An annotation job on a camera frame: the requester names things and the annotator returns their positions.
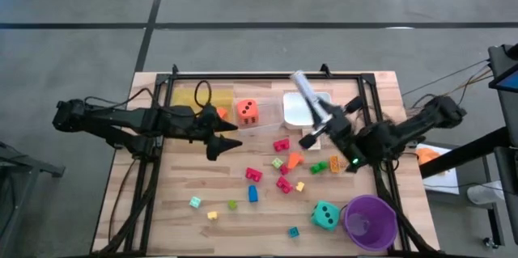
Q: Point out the white plastic bin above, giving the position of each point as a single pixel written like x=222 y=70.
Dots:
x=297 y=108

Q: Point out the orange plastic object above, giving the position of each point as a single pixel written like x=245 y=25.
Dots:
x=427 y=155

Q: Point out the black diagonal stand beam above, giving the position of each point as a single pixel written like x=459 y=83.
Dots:
x=457 y=159

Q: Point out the red two-stud block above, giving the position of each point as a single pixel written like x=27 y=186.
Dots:
x=281 y=145
x=284 y=184
x=253 y=174

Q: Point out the grey stand column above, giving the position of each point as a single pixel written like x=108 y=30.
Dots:
x=510 y=120

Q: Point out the teal foam die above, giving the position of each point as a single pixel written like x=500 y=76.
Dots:
x=325 y=215

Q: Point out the purple plastic bucket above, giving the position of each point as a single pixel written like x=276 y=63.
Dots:
x=376 y=213

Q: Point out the black stand leg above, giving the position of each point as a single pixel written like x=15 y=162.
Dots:
x=495 y=221

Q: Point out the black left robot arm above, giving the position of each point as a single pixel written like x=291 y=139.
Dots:
x=121 y=118

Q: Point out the black monitor blue screen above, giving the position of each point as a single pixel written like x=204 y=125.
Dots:
x=502 y=60

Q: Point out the small mint block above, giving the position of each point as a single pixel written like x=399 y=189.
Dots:
x=195 y=202

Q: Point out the long orange block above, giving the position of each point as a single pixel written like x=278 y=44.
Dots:
x=222 y=112

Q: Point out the small yellow block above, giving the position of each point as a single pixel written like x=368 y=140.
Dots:
x=212 y=215
x=300 y=187

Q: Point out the small red block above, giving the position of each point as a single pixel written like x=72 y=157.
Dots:
x=284 y=170

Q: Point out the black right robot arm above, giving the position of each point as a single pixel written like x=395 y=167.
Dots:
x=404 y=130

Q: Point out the clear plastic bin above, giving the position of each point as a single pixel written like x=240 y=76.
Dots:
x=270 y=116

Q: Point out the olive green block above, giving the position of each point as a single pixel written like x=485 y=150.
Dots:
x=232 y=205

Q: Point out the black aluminium table frame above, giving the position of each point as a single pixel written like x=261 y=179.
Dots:
x=263 y=76

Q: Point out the yellow translucent plastic bin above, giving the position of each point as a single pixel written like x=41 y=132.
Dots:
x=184 y=98

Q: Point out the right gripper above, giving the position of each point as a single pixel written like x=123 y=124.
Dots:
x=342 y=132

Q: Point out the black caster wheel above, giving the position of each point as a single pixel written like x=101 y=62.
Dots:
x=491 y=243

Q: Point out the flat yellow toy block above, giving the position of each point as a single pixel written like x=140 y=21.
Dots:
x=335 y=164

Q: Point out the small teal block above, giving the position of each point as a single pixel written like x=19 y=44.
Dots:
x=294 y=232

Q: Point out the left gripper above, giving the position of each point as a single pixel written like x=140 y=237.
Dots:
x=210 y=128

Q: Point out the small light green block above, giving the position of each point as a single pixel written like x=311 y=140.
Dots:
x=277 y=163

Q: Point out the blue single-stud block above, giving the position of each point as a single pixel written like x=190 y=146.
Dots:
x=253 y=194

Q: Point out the orange foam die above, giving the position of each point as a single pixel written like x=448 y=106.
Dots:
x=247 y=112

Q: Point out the white paper sheet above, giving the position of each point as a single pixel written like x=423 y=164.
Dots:
x=445 y=177

